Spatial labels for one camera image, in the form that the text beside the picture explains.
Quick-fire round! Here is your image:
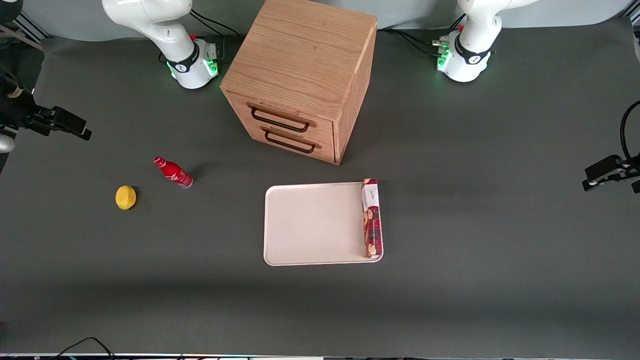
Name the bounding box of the red coke bottle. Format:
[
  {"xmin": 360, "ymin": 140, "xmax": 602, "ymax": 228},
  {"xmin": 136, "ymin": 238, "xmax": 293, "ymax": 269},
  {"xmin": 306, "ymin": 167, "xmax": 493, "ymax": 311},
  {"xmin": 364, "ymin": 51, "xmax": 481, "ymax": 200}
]
[{"xmin": 153, "ymin": 156, "xmax": 194, "ymax": 190}]

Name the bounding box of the white plastic tray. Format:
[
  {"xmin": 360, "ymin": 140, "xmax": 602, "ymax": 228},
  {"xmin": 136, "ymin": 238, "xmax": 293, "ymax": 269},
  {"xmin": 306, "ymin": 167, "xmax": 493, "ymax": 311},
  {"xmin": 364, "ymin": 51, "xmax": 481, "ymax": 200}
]
[{"xmin": 263, "ymin": 181, "xmax": 385, "ymax": 267}]

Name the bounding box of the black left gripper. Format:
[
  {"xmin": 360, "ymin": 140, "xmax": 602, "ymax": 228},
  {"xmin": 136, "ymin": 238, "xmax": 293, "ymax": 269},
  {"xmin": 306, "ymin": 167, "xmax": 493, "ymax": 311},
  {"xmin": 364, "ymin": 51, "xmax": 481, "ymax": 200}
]
[{"xmin": 582, "ymin": 154, "xmax": 640, "ymax": 195}]

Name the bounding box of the black arm base cable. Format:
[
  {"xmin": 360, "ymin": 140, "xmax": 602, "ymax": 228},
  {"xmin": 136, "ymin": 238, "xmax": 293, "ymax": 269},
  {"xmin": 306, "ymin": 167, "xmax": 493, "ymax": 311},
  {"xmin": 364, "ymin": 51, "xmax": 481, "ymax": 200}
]
[
  {"xmin": 376, "ymin": 14, "xmax": 467, "ymax": 57},
  {"xmin": 189, "ymin": 8, "xmax": 242, "ymax": 39}
]

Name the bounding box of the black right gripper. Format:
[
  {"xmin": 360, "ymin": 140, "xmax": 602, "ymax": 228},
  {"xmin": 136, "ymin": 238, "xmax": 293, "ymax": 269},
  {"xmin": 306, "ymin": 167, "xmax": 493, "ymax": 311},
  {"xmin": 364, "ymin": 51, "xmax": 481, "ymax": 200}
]
[{"xmin": 0, "ymin": 86, "xmax": 93, "ymax": 142}]

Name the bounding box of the aluminium frame rail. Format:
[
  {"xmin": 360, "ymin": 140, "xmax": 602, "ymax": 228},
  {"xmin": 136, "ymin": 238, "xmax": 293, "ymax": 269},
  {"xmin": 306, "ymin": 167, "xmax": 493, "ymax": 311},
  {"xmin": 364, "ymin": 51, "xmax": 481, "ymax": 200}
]
[{"xmin": 14, "ymin": 12, "xmax": 52, "ymax": 45}]

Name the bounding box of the black metal drawer handle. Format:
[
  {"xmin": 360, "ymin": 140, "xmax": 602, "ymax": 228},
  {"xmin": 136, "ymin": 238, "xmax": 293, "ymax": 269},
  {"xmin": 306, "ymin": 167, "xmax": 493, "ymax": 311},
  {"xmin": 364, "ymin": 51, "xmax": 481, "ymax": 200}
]
[
  {"xmin": 261, "ymin": 127, "xmax": 324, "ymax": 155},
  {"xmin": 248, "ymin": 103, "xmax": 317, "ymax": 134}
]

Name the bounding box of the black looped cable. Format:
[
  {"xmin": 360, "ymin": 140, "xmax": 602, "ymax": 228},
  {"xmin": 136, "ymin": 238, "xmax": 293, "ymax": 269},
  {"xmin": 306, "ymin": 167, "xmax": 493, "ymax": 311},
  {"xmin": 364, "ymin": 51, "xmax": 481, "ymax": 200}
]
[{"xmin": 619, "ymin": 100, "xmax": 640, "ymax": 162}]

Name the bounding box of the oak wooden drawer cabinet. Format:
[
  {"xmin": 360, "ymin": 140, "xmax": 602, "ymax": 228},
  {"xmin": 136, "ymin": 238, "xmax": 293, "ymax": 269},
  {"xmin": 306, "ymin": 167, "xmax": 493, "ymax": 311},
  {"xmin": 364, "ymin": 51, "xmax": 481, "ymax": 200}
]
[{"xmin": 220, "ymin": 0, "xmax": 379, "ymax": 166}]

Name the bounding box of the yellow lemon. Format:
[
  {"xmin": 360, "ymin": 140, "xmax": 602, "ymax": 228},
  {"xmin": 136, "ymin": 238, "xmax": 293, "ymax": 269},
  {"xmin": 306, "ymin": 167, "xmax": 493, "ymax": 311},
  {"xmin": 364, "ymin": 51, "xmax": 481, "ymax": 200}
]
[{"xmin": 115, "ymin": 185, "xmax": 137, "ymax": 211}]

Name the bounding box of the dark grey table mat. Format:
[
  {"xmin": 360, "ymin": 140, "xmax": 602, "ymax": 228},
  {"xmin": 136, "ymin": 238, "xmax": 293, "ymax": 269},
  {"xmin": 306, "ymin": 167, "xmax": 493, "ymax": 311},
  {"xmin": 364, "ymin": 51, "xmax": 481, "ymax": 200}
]
[{"xmin": 0, "ymin": 17, "xmax": 640, "ymax": 359}]

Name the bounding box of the thin black cable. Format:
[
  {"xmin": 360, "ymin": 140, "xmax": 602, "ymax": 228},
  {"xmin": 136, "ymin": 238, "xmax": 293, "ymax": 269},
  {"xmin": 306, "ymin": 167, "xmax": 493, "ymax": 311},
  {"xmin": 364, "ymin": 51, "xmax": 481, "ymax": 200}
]
[{"xmin": 49, "ymin": 336, "xmax": 117, "ymax": 360}]

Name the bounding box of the red plaid cookie box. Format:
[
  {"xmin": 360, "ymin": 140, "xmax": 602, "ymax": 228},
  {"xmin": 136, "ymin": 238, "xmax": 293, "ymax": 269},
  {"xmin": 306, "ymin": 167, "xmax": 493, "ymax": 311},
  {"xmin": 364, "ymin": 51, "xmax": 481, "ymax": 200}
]
[{"xmin": 361, "ymin": 178, "xmax": 385, "ymax": 260}]

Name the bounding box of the wooden drawer front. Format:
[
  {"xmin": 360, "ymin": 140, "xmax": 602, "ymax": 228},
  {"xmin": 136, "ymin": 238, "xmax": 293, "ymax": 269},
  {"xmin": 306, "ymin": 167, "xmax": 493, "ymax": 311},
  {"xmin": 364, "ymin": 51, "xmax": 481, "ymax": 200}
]
[
  {"xmin": 226, "ymin": 92, "xmax": 335, "ymax": 145},
  {"xmin": 244, "ymin": 124, "xmax": 336, "ymax": 164}
]

